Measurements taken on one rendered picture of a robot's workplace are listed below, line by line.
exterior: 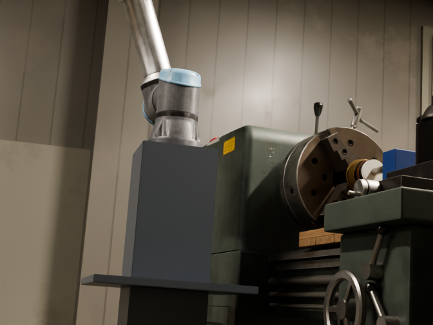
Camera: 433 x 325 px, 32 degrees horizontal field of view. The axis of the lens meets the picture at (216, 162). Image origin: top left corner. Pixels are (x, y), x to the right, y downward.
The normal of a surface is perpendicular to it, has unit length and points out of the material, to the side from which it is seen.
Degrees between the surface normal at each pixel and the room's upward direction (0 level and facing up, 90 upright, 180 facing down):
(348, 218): 90
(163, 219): 90
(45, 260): 90
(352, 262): 90
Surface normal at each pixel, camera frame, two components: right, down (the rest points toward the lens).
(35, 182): 0.25, -0.17
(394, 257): -0.94, -0.13
